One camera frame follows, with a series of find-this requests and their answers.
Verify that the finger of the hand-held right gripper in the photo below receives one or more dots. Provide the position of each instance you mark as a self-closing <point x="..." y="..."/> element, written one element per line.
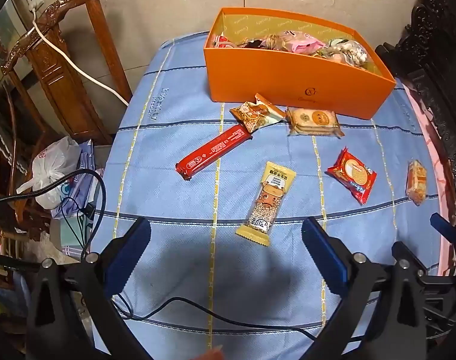
<point x="407" y="255"/>
<point x="445" y="230"/>

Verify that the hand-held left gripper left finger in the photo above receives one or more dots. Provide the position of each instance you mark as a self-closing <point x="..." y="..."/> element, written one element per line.
<point x="128" y="255"/>

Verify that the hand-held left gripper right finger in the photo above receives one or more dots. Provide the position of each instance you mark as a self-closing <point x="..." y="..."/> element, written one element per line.
<point x="325" y="255"/>

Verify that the long red snack bar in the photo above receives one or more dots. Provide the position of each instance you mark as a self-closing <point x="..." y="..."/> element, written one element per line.
<point x="213" y="150"/>

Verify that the orange cardboard box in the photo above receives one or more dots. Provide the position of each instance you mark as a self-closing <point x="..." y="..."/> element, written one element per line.
<point x="287" y="82"/>

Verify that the small orange print packet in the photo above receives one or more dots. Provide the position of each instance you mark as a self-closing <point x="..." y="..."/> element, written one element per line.
<point x="416" y="182"/>

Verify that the yellow peanut candy bar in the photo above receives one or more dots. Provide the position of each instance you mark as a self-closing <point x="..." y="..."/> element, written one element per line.
<point x="267" y="202"/>

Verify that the blue striped tablecloth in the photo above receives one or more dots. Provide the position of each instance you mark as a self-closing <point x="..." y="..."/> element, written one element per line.
<point x="156" y="180"/>

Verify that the blue and white plastic bag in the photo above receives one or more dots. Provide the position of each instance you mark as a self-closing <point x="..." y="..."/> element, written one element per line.
<point x="82" y="189"/>

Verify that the pink cloth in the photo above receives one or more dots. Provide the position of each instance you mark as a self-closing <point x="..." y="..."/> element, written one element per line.
<point x="434" y="150"/>

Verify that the red cookie packet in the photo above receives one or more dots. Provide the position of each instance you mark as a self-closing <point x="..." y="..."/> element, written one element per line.
<point x="353" y="176"/>

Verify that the clear round cookie packet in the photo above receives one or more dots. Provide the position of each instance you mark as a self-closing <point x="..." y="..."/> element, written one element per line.
<point x="314" y="120"/>

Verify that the dark carved wooden furniture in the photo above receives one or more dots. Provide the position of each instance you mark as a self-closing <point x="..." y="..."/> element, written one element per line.
<point x="437" y="82"/>

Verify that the orange and teal packet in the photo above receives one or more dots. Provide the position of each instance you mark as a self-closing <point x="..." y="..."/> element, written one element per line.
<point x="275" y="113"/>

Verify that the brown orange nut packet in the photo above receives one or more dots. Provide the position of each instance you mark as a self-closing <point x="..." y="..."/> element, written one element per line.
<point x="250" y="115"/>

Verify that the carved wooden chair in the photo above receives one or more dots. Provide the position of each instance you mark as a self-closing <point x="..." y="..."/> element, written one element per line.
<point x="63" y="90"/>

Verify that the pile of snack packets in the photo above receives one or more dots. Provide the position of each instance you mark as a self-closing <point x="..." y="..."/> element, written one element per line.
<point x="287" y="43"/>

